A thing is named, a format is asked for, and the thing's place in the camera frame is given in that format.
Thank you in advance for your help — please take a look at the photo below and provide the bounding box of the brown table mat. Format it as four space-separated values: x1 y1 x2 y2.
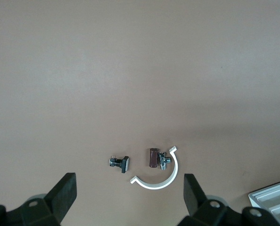
0 0 280 226

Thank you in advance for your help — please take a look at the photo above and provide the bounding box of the white half-ring pipe clamp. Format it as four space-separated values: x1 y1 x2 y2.
130 145 179 190

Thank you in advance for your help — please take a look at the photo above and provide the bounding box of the chrome valve fitting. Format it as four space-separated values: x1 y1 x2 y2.
157 152 172 170

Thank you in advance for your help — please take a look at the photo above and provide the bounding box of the white drawer cabinet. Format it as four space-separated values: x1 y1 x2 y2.
248 178 280 226

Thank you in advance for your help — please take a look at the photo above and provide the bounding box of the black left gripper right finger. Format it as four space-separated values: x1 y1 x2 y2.
177 173 280 226

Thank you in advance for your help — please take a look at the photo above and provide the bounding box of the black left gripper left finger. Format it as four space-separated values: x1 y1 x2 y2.
0 173 77 226

